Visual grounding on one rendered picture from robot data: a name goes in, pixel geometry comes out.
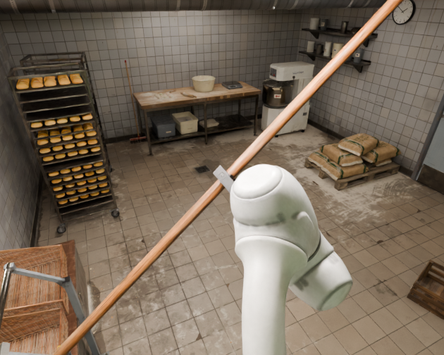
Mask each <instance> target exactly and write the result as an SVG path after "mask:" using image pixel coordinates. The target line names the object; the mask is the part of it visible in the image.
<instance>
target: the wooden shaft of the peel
mask: <svg viewBox="0 0 444 355"><path fill-rule="evenodd" d="M403 1H404V0H387V1H386V2H385V3H384V5H383V6H382V7H381V8H380V9H379V10H378V11H377V12H376V13H375V14H374V15H373V16H372V17H371V19H370V20H369V21H368V22H367V23H366V24H365V25H364V26H363V27H362V28H361V29H360V30H359V31H358V33H357V34H356V35H355V36H354V37H353V38H352V39H351V40H350V41H349V42H348V43H347V44H346V45H345V46H344V47H343V48H342V49H341V50H340V51H339V52H338V53H337V54H336V55H335V56H334V57H333V59H332V60H331V61H330V62H329V63H328V64H327V65H326V66H325V67H324V68H323V69H322V70H321V72H320V73H319V74H318V75H317V76H316V77H315V78H314V79H313V80H312V81H311V82H310V83H309V84H308V85H307V86H306V87H305V88H304V89H303V90H302V91H301V92H300V93H299V94H298V95H297V96H296V98H295V99H294V100H293V101H292V102H291V103H290V104H289V105H288V106H287V107H286V108H285V109H284V110H283V112H282V113H281V114H280V115H279V116H278V117H277V118H276V119H275V120H274V121H273V122H272V123H271V124H270V125H269V126H268V127H267V128H266V129H265V131H263V132H262V133H261V134H260V135H259V137H258V138H257V139H256V140H255V141H254V142H253V143H252V144H251V145H250V146H249V147H248V148H247V149H246V151H245V152H244V153H243V154H242V155H241V156H240V157H239V158H238V159H237V160H236V161H235V162H234V163H233V165H232V166H231V167H229V169H227V172H228V174H229V175H230V174H231V175H233V179H234V178H235V177H236V176H237V175H238V174H239V173H240V172H241V171H242V170H243V169H244V168H245V166H246V165H247V164H248V163H249V162H250V161H251V160H252V159H253V158H254V157H255V156H256V155H257V154H258V153H259V152H260V151H261V150H262V149H263V148H264V147H265V146H266V145H267V144H268V143H269V142H270V141H271V140H272V138H273V137H274V136H275V135H276V134H277V133H278V132H279V131H280V130H281V129H282V128H283V127H284V126H285V125H286V123H287V122H288V121H289V120H290V119H291V118H292V117H293V116H294V115H295V114H296V113H297V112H298V111H299V110H300V109H301V108H302V107H303V106H304V105H305V104H306V103H307V102H308V101H309V100H310V99H311V98H312V97H313V95H314V94H315V93H316V92H317V91H318V90H319V89H320V88H321V87H322V86H323V85H324V84H325V83H326V82H327V80H328V79H329V78H330V77H331V76H332V75H333V74H334V73H335V72H336V71H337V70H338V69H339V68H340V67H341V65H342V64H343V63H344V62H346V60H347V59H348V58H349V57H351V55H353V53H354V52H355V51H356V50H357V49H358V48H359V47H360V46H361V45H362V44H363V43H364V42H365V41H366V40H367V39H368V37H369V36H370V35H371V34H372V33H373V32H374V31H375V30H376V29H377V28H378V27H379V26H380V25H381V24H382V22H383V21H384V20H385V19H386V18H387V17H388V16H389V15H390V14H391V13H392V12H393V11H394V10H395V9H396V8H397V7H398V6H399V5H400V4H401V3H402V2H403ZM224 189H225V187H224V186H223V185H222V183H220V181H219V180H217V181H216V182H215V183H214V184H213V185H212V186H211V187H210V188H209V190H208V191H207V192H206V193H205V194H204V195H203V196H202V197H201V198H200V199H199V200H198V201H197V202H196V204H195V205H194V206H193V207H192V208H191V209H190V210H189V211H188V212H187V213H186V214H185V215H184V216H183V217H182V218H181V219H180V220H179V221H178V222H177V223H176V224H175V225H174V226H173V227H172V228H171V230H170V231H169V232H168V233H167V234H166V235H165V236H164V237H163V238H162V239H161V240H160V241H159V243H158V244H157V245H156V246H155V247H154V248H153V249H152V250H151V251H150V252H149V253H148V254H147V255H146V256H145V257H144V258H143V259H142V260H141V261H140V262H139V263H138V264H137V265H136V266H135V267H134V269H133V270H132V271H131V272H130V273H129V274H128V275H127V276H126V277H125V278H124V279H123V280H122V281H121V283H120V284H119V285H118V286H117V287H116V288H115V289H114V290H113V291H112V292H111V293H110V294H109V295H108V297H107V298H105V300H103V302H102V303H100V305H98V307H97V308H96V309H95V310H94V311H93V312H92V313H91V314H90V315H89V316H88V317H87V318H86V319H85V320H84V322H83V323H82V324H81V325H80V326H79V327H78V328H77V329H76V330H75V331H74V332H73V333H72V334H71V336H70V337H69V338H68V339H67V340H66V341H65V342H64V343H63V344H62V345H61V346H60V347H59V348H58V349H57V350H56V351H55V352H54V353H53V354H52V355H66V354H67V353H68V352H69V351H70V350H71V349H72V348H73V347H74V346H75V345H76V344H77V343H78V342H79V341H80V340H81V339H82V338H83V337H84V336H85V335H86V334H87V333H88V332H89V331H90V330H91V329H92V328H93V327H94V325H95V324H96V323H97V322H98V321H99V320H100V319H101V318H102V317H103V316H104V315H105V314H106V313H107V311H108V310H109V309H110V308H111V307H112V306H113V305H114V304H115V303H116V302H117V301H118V300H119V299H120V298H121V297H122V296H123V295H124V294H125V293H126V292H127V291H128V290H129V289H130V288H131V287H132V286H133V285H134V284H135V282H136V281H137V280H138V279H139V278H140V277H141V276H142V275H143V274H144V273H145V272H146V271H147V270H148V269H149V267H150V266H151V265H152V264H153V263H154V262H155V261H156V260H157V259H158V258H159V257H160V256H161V255H162V253H164V252H165V250H167V248H169V247H170V246H171V245H172V243H174V241H176V239H177V238H178V237H179V236H180V235H181V234H182V233H183V232H184V231H185V230H186V229H187V228H188V227H189V226H190V224H191V223H192V222H193V221H194V220H195V219H196V218H197V217H198V216H199V215H200V214H201V213H202V212H203V211H204V209H205V208H206V207H207V206H208V205H209V204H210V203H211V202H212V201H213V200H214V199H215V198H216V197H217V196H218V195H219V194H220V193H221V192H222V191H223V190H224Z"/></svg>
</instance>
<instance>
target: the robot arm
mask: <svg viewBox="0 0 444 355"><path fill-rule="evenodd" d="M213 174H214V175H215V176H216V177H217V178H218V179H219V181H220V183H222V185H223V186H224V187H225V188H226V189H227V190H228V191H229V192H230V207H231V211H232V213H233V216H234V219H233V224H234V228H235V253H236V254H237V256H238V257H239V258H240V259H241V261H242V263H243V266H244V284H243V294H242V353H243V355H287V351H286V343H285V303H286V297H287V292H288V288H290V289H291V291H292V292H293V293H294V294H295V295H296V296H297V297H298V298H300V299H301V300H302V301H303V302H304V303H306V304H308V305H309V306H311V307H312V308H314V309H316V310H317V311H326V310H329V309H332V308H334V307H336V306H337V305H339V304H341V303H342V302H343V301H344V300H345V298H346V296H347V295H348V294H349V292H350V290H351V287H352V284H353V281H352V278H351V276H350V273H349V271H348V269H347V268H346V266H345V264H344V263H343V261H342V259H341V258H340V257H339V256H338V255H337V254H336V253H335V252H334V249H333V247H332V246H331V245H330V243H329V242H328V241H327V240H326V238H325V237H324V236H323V235H322V233H321V231H320V230H319V227H318V222H317V219H316V215H315V212H314V210H313V207H312V204H311V202H310V200H309V198H308V196H307V194H306V192H305V191H304V189H303V188H302V186H301V184H300V183H299V182H298V181H297V180H296V179H295V178H294V177H293V176H292V175H291V174H290V173H289V172H288V171H286V170H284V169H283V168H281V167H279V166H270V165H266V164H262V165H257V166H252V167H251V168H248V169H247V170H245V171H243V172H242V173H241V174H240V175H239V176H238V178H237V179H235V178H234V179H233V175H231V174H230V175H229V174H228V172H227V171H226V170H225V169H224V168H223V167H222V166H219V167H218V168H217V169H216V170H215V171H214V172H213Z"/></svg>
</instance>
